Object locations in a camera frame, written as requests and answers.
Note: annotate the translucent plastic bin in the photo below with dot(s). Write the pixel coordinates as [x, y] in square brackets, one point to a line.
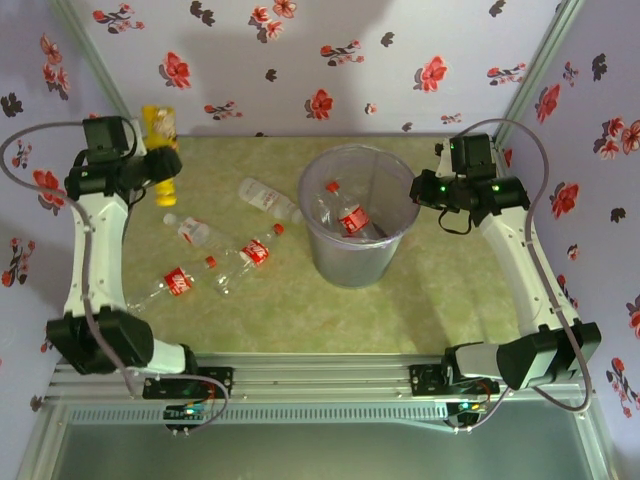
[357, 250]

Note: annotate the small circuit board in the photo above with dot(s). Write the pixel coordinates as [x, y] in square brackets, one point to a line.
[187, 412]
[465, 407]

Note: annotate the clear cola bottle red label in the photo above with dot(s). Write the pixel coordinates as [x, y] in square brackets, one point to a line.
[255, 252]
[354, 220]
[179, 282]

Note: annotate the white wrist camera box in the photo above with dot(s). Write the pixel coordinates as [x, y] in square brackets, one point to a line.
[138, 137]
[445, 165]

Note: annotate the aluminium frame post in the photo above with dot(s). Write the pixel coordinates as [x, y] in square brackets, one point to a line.
[90, 50]
[540, 60]

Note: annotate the aluminium table side rail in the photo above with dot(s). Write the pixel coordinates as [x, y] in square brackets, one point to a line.
[500, 150]

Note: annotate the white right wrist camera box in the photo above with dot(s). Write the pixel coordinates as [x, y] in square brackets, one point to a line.
[445, 165]

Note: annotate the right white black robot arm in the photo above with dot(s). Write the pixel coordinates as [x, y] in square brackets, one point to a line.
[520, 270]

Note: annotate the clear bottle red white label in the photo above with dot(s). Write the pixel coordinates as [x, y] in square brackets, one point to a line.
[192, 230]

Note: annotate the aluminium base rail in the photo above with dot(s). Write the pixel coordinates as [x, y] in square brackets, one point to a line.
[320, 380]

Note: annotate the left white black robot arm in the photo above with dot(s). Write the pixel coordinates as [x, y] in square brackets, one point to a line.
[100, 240]

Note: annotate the grey metal lower panel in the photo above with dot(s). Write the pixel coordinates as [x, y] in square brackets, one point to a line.
[320, 450]

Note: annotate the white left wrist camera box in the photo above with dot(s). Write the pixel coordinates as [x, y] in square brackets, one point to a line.
[138, 137]

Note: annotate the yellow plastic bottle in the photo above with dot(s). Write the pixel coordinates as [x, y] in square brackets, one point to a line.
[160, 125]

